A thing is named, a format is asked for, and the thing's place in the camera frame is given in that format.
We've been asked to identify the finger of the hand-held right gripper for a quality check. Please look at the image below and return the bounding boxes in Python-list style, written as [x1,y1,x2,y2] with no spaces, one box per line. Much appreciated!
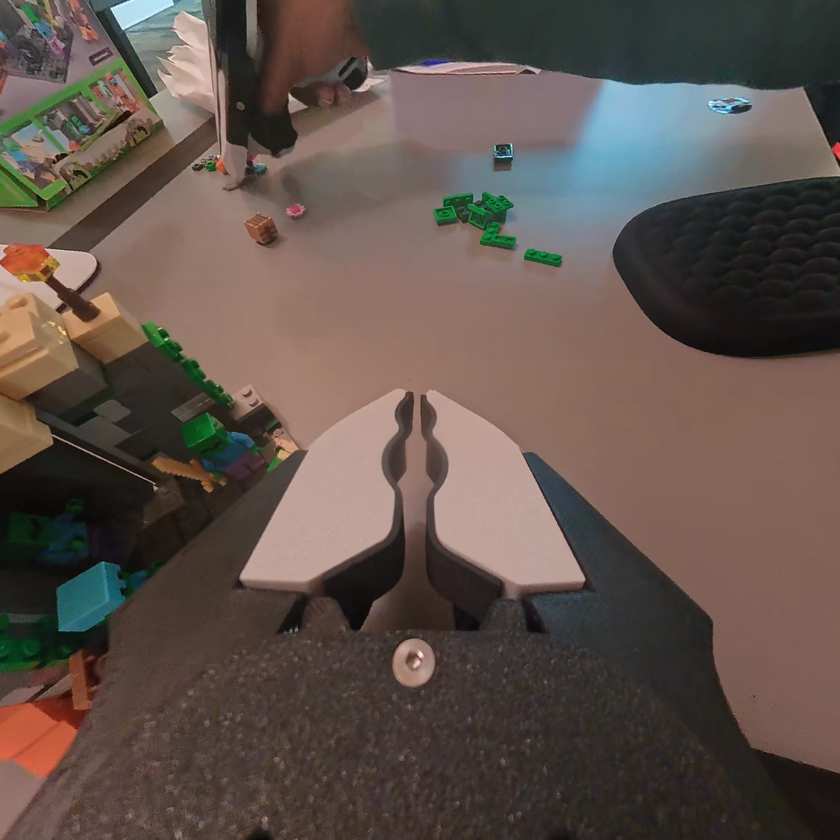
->
[222,140,252,193]

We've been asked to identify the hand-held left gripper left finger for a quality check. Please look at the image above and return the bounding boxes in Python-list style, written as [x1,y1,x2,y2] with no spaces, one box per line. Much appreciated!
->
[238,388,416,630]

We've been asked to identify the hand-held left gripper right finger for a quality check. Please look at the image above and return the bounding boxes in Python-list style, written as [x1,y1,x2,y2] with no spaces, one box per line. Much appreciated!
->
[420,390,588,630]

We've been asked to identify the cluster of small bricks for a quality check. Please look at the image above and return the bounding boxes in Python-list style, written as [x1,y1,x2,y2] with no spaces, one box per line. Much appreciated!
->
[192,154,270,176]

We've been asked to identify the toy brick model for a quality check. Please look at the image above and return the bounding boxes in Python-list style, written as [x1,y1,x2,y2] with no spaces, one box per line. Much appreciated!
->
[0,244,311,783]

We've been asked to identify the grey desk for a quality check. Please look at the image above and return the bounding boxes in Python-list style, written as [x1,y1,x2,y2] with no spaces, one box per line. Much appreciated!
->
[0,62,840,815]

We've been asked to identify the person's right hand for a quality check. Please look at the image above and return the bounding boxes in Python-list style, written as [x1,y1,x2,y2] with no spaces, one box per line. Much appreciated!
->
[258,0,373,112]

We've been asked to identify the white paper bag pile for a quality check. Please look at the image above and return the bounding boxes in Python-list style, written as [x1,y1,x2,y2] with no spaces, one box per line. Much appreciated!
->
[157,13,395,114]

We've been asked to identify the green toy set box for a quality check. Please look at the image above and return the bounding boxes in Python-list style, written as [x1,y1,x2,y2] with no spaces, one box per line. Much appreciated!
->
[0,0,166,212]

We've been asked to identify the white book stand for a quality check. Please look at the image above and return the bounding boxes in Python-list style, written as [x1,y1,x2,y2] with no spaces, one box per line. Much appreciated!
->
[0,244,101,311]

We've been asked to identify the black chair armrest pad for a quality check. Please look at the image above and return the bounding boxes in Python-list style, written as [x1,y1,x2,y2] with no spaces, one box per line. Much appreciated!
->
[612,176,840,359]

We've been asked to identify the black desk cable cover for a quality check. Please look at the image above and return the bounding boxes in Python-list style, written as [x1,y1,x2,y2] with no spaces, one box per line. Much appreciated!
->
[49,121,219,255]

